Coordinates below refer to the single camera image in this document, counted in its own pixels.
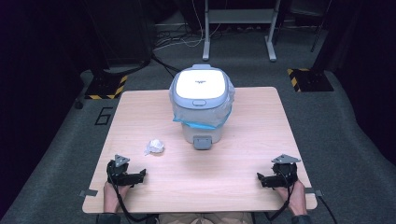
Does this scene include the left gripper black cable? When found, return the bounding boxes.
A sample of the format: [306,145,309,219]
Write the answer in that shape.
[106,160,157,223]

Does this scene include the white floor cables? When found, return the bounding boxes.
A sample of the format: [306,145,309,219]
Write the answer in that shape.
[153,0,222,51]

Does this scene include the black stand pole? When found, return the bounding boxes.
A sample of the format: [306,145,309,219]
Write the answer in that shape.
[309,0,337,73]

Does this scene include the crumpled white paper ball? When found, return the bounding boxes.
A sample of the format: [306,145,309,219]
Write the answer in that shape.
[144,138,165,156]

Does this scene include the black cable at table edge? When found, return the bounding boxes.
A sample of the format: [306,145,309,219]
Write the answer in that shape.
[317,195,338,224]

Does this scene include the person's left hand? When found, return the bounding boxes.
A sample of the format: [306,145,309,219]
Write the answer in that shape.
[103,180,132,203]

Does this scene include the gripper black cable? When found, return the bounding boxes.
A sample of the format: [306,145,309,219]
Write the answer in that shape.
[264,169,297,222]
[106,160,157,223]

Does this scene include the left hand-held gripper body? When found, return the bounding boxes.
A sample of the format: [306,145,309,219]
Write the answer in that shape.
[106,154,135,188]

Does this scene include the black yellow striped stand base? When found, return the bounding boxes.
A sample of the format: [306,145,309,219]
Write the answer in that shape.
[84,72,129,101]
[286,67,335,93]

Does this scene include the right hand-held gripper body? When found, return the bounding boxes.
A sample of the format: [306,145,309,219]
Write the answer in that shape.
[270,153,302,189]

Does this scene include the grey metal stand frame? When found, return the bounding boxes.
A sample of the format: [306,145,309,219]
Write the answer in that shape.
[202,0,282,63]

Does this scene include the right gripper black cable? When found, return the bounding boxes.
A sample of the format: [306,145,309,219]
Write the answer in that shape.
[264,169,297,222]

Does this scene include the clear blue-edged trash bag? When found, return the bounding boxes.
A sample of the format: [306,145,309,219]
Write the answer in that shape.
[169,81,236,131]

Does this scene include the white grey pedal trash can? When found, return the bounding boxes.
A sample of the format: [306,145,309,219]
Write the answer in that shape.
[168,63,236,151]

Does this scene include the thick black floor cable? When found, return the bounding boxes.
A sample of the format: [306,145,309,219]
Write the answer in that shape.
[104,50,180,79]

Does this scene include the grey tape strip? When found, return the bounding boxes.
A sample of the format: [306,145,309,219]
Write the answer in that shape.
[304,187,324,198]
[78,189,99,198]

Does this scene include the person's right hand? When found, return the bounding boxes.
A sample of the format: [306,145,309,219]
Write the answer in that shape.
[275,179,308,204]

